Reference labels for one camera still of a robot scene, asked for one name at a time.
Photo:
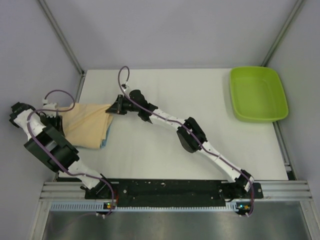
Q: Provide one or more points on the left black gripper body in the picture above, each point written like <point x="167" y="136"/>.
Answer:
<point x="53" y="121"/>

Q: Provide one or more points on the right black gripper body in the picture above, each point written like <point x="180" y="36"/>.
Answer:
<point x="124" y="105"/>

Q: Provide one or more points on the beige t shirt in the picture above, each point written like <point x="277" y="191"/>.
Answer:
<point x="85" y="125"/>

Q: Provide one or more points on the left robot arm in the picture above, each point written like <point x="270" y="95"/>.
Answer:
<point x="46" y="141"/>

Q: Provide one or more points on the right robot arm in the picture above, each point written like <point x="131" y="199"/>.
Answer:
<point x="190" y="134"/>

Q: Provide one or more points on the folded light blue striped shirt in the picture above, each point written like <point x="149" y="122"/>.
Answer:
<point x="105" y="139"/>

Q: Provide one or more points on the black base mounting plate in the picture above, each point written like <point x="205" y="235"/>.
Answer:
<point x="174" y="193"/>

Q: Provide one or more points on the green plastic bin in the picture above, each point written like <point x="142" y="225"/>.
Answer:
<point x="257" y="94"/>

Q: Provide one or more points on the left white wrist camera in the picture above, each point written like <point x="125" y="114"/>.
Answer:
<point x="50" y="109"/>

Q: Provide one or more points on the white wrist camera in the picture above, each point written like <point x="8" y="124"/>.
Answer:
<point x="125" y="88"/>
<point x="50" y="109"/>

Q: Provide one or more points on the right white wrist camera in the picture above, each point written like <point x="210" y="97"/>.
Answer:
<point x="125" y="88"/>

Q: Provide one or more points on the aluminium frame rail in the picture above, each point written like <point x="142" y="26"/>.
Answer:
<point x="273" y="191"/>

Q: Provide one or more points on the grey slotted cable duct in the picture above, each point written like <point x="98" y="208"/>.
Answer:
<point x="60" y="206"/>

